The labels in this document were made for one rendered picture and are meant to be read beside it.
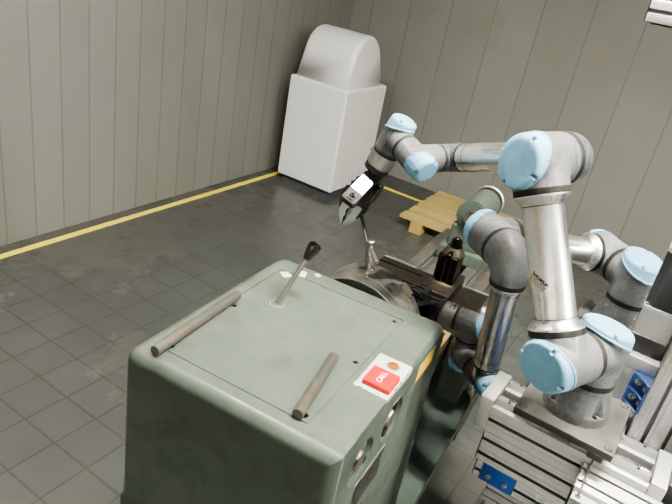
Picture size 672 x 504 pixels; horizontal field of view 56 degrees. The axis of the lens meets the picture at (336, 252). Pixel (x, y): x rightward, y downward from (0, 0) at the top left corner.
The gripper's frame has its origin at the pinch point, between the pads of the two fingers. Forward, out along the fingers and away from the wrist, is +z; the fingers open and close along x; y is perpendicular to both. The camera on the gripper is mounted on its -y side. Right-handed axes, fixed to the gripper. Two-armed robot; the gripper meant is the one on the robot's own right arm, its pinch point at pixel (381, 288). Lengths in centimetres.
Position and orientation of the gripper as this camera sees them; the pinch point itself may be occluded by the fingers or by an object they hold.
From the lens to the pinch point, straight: 196.9
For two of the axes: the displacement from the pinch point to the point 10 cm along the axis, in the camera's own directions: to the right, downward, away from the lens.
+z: -8.6, -3.6, 3.7
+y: 4.8, -3.1, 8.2
